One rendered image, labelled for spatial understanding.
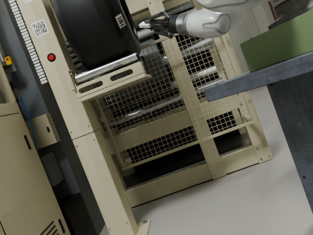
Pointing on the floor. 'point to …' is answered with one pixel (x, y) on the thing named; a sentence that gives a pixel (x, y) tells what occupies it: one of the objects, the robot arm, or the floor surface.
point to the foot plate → (143, 227)
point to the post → (79, 121)
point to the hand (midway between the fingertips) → (146, 24)
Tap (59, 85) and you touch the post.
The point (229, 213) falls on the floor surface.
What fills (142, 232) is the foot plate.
